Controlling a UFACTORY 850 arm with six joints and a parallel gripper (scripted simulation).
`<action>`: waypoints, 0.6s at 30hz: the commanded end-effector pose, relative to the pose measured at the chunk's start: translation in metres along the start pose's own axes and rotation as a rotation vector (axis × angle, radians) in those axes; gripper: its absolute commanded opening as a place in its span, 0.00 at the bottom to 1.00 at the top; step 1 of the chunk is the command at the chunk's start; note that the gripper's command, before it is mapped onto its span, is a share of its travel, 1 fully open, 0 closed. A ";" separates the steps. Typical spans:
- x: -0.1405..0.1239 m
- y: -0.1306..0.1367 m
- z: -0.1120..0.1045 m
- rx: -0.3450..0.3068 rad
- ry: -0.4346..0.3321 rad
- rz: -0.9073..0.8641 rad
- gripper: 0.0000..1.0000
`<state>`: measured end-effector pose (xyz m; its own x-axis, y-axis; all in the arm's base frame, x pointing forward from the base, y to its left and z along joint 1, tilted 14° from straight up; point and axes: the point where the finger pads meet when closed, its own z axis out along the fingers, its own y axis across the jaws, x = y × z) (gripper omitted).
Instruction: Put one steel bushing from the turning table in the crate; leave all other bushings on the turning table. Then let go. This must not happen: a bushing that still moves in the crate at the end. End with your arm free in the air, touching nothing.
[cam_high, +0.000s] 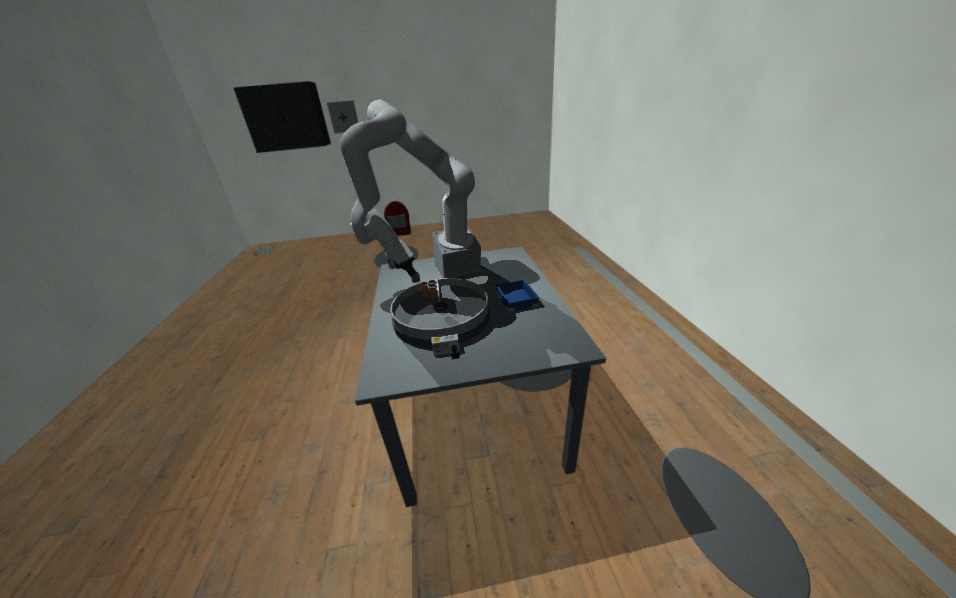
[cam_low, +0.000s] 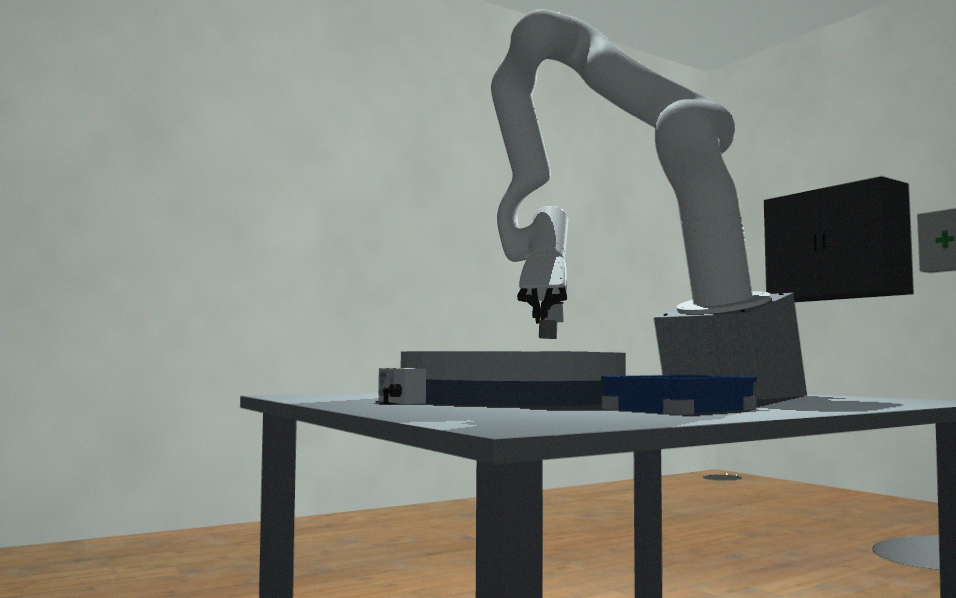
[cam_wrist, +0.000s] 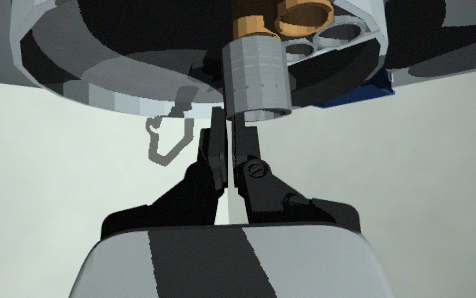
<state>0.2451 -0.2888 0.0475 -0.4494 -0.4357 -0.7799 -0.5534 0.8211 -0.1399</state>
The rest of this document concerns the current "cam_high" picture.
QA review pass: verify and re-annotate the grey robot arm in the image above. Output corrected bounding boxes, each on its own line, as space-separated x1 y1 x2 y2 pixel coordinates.
340 100 475 250

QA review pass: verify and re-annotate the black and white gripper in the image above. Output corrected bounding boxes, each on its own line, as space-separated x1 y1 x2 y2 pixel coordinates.
384 239 417 277

